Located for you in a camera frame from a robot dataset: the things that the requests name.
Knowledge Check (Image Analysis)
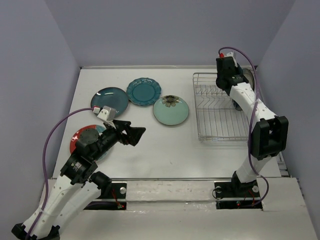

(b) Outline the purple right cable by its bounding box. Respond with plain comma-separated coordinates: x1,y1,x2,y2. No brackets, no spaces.
217,46,270,207

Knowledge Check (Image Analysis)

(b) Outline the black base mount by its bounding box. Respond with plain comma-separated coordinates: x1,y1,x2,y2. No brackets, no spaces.
211,181,263,210
84,181,127,211

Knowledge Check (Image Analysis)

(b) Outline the light green flower plate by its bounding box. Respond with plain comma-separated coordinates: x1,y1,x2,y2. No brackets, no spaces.
153,95,190,126

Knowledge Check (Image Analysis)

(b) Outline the teal scalloped plate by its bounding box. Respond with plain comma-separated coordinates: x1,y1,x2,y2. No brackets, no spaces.
126,77,162,107

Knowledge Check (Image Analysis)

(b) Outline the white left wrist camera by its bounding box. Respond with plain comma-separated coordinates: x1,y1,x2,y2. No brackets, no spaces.
97,106,117,127

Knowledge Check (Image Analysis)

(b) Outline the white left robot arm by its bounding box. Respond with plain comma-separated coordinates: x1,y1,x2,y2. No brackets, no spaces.
11,120,146,240

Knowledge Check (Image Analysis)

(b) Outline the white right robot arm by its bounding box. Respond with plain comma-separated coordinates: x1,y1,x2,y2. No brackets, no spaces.
216,54,289,196

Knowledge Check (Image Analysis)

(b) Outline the cream plate with grey rim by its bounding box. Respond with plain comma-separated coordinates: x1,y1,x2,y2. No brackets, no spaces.
242,68,255,91

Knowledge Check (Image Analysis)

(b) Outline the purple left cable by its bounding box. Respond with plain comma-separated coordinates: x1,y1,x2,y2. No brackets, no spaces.
23,106,101,240

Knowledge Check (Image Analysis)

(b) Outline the navy shell-shaped dish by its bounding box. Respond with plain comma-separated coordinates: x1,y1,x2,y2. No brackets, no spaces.
232,100,242,111

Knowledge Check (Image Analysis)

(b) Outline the metal wire dish rack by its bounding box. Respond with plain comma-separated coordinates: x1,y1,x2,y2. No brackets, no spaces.
192,72,249,144

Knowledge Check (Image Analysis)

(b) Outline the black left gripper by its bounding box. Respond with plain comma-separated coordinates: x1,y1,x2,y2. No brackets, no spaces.
93,118,147,160

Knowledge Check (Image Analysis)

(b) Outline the dark teal round plate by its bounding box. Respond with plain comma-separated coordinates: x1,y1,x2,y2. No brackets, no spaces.
90,87,129,118

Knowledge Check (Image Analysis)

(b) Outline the red and teal plate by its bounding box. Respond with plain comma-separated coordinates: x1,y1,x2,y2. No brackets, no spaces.
68,124,106,162

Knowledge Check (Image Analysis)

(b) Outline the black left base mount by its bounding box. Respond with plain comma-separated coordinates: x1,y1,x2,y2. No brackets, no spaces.
84,181,127,211

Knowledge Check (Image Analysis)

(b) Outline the purple cable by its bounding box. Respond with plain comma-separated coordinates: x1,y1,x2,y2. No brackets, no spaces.
23,106,101,240
217,46,270,207

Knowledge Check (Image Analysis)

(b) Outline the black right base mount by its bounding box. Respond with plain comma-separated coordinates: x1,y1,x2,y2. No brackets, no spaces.
211,181,263,210

